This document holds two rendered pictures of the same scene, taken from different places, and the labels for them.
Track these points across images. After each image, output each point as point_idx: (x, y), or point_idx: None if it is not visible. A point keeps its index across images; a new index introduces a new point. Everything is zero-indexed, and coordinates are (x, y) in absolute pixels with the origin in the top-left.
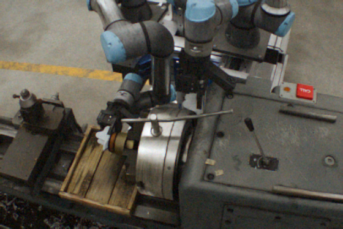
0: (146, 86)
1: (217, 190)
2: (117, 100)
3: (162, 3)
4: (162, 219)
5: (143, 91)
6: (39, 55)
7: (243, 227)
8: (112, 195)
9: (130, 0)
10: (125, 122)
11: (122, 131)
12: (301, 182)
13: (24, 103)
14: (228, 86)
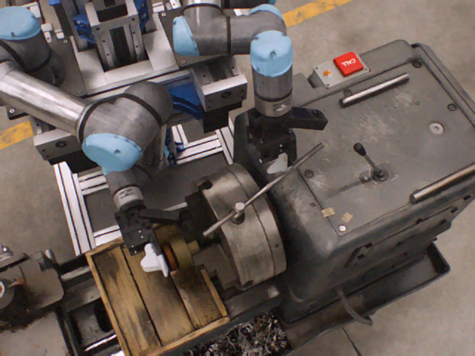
0: (27, 141)
1: (361, 237)
2: (128, 205)
3: (48, 32)
4: (263, 297)
5: (27, 150)
6: None
7: (376, 250)
8: (190, 314)
9: (34, 59)
10: (39, 203)
11: (44, 216)
12: (430, 172)
13: (1, 301)
14: (323, 123)
